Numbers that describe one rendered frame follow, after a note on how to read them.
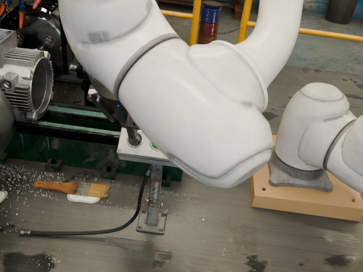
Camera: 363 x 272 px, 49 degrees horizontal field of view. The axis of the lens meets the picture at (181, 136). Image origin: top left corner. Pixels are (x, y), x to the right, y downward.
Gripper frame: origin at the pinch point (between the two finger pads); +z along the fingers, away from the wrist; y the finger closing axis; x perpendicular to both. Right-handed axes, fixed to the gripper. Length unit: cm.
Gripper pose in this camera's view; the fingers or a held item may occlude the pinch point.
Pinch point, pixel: (132, 126)
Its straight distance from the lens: 79.0
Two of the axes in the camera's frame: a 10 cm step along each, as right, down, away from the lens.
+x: -1.3, 9.3, -3.5
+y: -9.9, -1.4, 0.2
